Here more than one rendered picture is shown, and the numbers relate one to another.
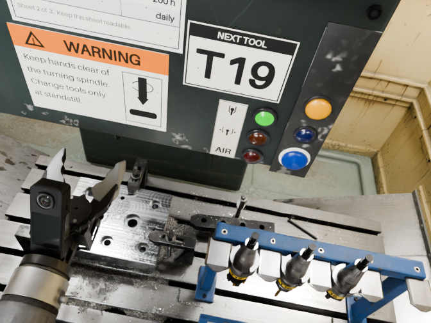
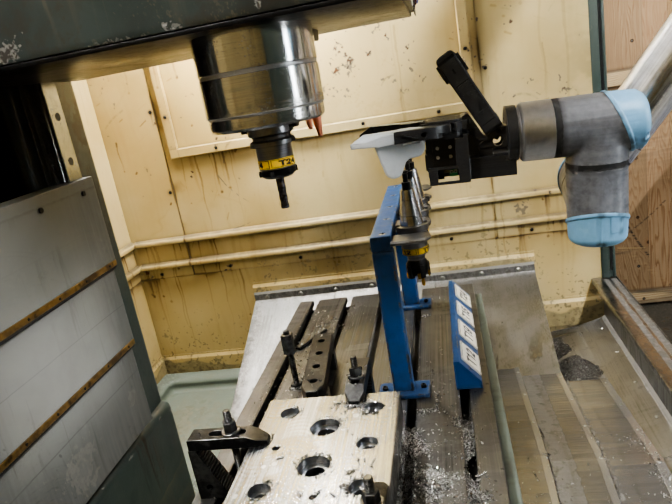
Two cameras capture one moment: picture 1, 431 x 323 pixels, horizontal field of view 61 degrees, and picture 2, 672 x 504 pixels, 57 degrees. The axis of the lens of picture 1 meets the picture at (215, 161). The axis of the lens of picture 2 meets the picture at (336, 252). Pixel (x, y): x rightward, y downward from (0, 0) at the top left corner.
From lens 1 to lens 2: 114 cm
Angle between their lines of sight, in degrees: 70
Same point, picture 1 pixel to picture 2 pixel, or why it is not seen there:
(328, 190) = (209, 413)
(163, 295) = (432, 422)
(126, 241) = (364, 423)
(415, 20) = not seen: hidden behind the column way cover
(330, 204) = (250, 376)
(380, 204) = (263, 327)
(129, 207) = (296, 435)
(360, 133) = not seen: hidden behind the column
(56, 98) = not seen: outside the picture
